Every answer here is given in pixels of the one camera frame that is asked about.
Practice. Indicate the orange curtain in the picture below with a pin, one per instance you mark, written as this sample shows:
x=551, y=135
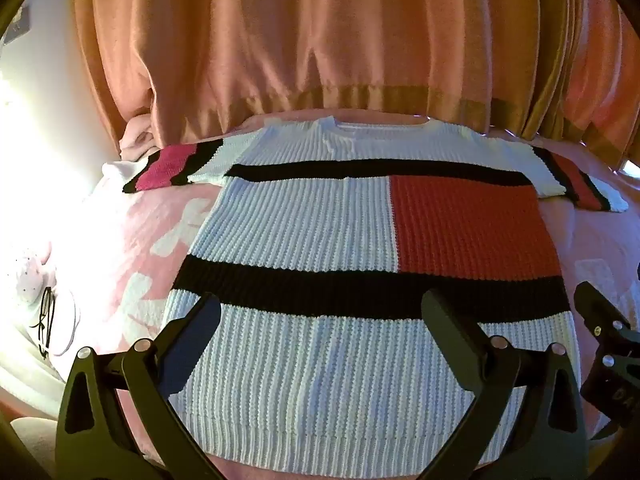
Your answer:
x=325, y=40

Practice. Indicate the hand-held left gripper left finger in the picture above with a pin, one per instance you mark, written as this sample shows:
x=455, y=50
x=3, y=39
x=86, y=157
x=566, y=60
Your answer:
x=199, y=341

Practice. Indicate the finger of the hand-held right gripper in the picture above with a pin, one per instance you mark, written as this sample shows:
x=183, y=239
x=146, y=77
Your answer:
x=597, y=310

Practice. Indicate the pink floral bed sheet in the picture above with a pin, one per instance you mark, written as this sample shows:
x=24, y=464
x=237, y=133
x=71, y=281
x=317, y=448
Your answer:
x=145, y=240

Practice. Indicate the white plush toy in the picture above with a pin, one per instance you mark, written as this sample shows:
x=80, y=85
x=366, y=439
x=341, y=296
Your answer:
x=31, y=272

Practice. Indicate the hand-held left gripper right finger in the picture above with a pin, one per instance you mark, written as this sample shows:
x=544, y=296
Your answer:
x=452, y=345

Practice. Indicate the white red black knit sweater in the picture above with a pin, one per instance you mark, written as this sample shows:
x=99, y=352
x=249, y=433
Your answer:
x=350, y=240

